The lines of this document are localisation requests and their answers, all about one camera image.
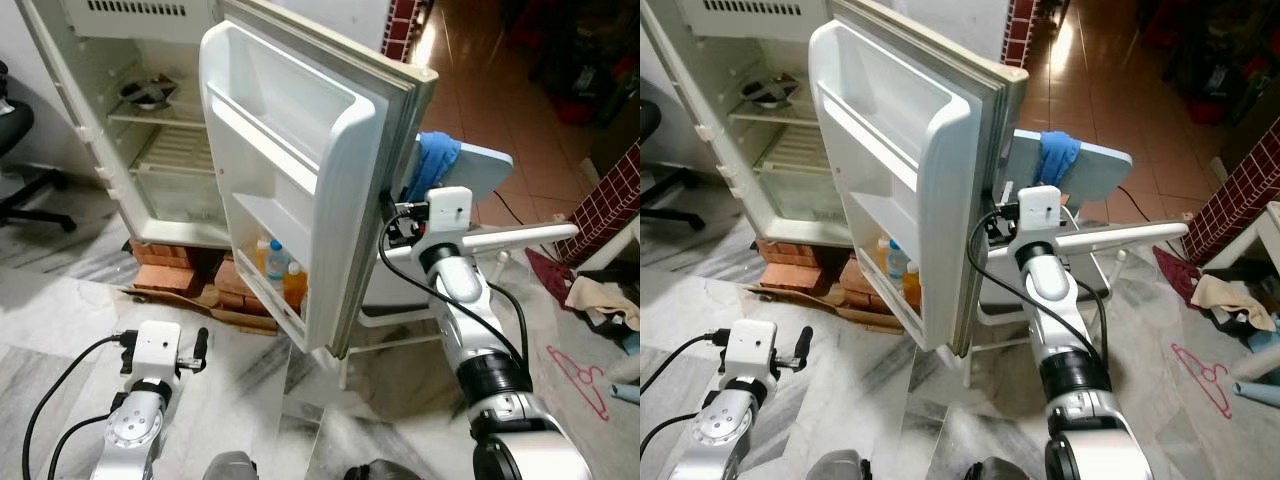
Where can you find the yellow drink bottle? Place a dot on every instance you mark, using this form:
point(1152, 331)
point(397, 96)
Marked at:
point(261, 258)
point(881, 256)

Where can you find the orange juice bottle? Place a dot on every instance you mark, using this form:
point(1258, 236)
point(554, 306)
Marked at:
point(294, 288)
point(912, 286)

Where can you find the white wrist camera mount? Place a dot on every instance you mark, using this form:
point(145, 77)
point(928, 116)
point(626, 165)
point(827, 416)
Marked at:
point(155, 348)
point(750, 348)
point(1040, 210)
point(448, 212)

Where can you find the grey robot leg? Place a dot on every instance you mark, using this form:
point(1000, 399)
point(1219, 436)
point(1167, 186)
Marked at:
point(835, 467)
point(230, 467)
point(385, 472)
point(998, 471)

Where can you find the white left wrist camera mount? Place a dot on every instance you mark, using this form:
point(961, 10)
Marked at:
point(750, 348)
point(155, 348)

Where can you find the blue label bottle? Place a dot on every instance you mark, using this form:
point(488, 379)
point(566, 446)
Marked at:
point(277, 265)
point(897, 262)

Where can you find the brown cardboard sheet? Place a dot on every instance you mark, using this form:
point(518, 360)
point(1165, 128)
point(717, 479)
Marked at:
point(180, 305)
point(800, 303)

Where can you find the beige cloth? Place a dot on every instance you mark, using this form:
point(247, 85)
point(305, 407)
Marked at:
point(600, 298)
point(1230, 298)

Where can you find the metal bowl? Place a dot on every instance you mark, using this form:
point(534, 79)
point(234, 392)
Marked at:
point(770, 93)
point(148, 95)

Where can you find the dark red cloth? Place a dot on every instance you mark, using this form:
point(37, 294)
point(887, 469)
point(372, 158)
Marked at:
point(1175, 268)
point(548, 272)

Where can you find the white fridge cabinet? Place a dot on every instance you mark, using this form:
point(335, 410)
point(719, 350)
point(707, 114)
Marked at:
point(680, 50)
point(60, 60)

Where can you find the pale blue ironing board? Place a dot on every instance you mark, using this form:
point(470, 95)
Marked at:
point(1105, 165)
point(485, 170)

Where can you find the clear fridge crisper drawer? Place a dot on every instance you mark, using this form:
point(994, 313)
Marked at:
point(795, 195)
point(175, 195)

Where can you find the grey left robot leg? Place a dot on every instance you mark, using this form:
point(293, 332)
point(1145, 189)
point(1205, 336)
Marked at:
point(230, 467)
point(835, 467)

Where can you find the grey right robot leg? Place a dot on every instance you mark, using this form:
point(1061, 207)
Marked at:
point(385, 472)
point(998, 471)

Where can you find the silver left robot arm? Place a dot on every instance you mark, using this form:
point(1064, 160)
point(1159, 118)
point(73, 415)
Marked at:
point(135, 430)
point(720, 430)

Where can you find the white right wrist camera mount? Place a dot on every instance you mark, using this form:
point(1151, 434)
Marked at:
point(448, 212)
point(1040, 210)

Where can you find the pink clothes hanger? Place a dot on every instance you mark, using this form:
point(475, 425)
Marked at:
point(580, 385)
point(1203, 380)

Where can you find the black office chair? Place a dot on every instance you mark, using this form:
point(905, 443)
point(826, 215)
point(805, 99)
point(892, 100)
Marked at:
point(660, 190)
point(15, 130)

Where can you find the blue cloth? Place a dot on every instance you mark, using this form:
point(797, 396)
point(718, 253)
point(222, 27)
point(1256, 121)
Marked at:
point(1060, 158)
point(432, 160)

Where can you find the red brick stack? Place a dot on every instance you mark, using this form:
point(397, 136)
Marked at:
point(790, 265)
point(165, 268)

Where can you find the white fridge door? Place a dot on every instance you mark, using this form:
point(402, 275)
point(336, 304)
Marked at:
point(950, 150)
point(350, 150)

